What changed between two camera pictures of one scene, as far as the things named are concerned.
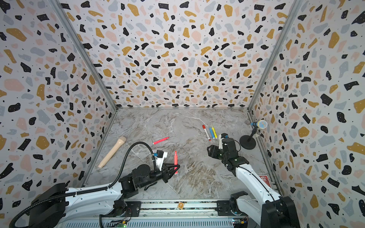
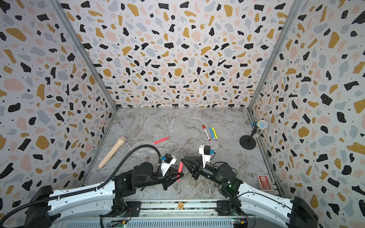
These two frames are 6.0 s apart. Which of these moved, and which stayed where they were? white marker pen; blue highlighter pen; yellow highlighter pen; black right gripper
Moved: black right gripper
Stayed: yellow highlighter pen; blue highlighter pen; white marker pen
